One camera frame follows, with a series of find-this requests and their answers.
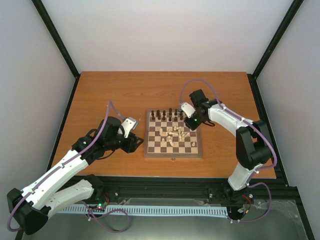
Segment purple cable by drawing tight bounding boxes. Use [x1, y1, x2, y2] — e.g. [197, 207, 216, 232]
[179, 79, 278, 224]
[6, 100, 131, 232]

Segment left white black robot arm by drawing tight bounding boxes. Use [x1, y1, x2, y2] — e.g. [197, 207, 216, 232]
[7, 116, 144, 235]

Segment black frame post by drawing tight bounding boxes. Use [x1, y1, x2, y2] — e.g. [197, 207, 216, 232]
[31, 0, 81, 79]
[251, 0, 305, 78]

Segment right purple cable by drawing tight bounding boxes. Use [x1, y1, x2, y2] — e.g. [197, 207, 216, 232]
[179, 79, 278, 224]

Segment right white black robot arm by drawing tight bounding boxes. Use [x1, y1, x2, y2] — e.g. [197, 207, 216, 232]
[180, 89, 276, 203]

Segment black aluminium frame rail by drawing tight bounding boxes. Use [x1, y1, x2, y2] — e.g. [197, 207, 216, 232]
[96, 176, 300, 204]

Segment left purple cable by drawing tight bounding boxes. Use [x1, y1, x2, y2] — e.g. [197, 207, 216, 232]
[6, 100, 131, 232]

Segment wooden chess board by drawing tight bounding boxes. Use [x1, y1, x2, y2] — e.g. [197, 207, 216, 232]
[144, 109, 203, 160]

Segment right black frame post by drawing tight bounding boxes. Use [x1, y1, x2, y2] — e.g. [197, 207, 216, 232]
[251, 0, 305, 78]

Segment light lying chess piece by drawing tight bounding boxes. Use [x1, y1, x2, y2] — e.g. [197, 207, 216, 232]
[168, 136, 174, 147]

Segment light blue slotted cable duct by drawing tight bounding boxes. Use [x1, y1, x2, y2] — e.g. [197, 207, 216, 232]
[59, 204, 229, 217]

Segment left black frame post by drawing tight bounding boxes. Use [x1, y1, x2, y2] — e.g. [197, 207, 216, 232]
[31, 0, 81, 79]

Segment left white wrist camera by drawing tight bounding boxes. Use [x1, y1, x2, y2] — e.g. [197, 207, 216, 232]
[121, 117, 139, 138]

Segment dark chess pieces row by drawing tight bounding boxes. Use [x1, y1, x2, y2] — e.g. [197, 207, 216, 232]
[148, 108, 186, 123]

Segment green lit circuit board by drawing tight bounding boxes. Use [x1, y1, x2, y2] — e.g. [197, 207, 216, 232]
[97, 203, 106, 209]

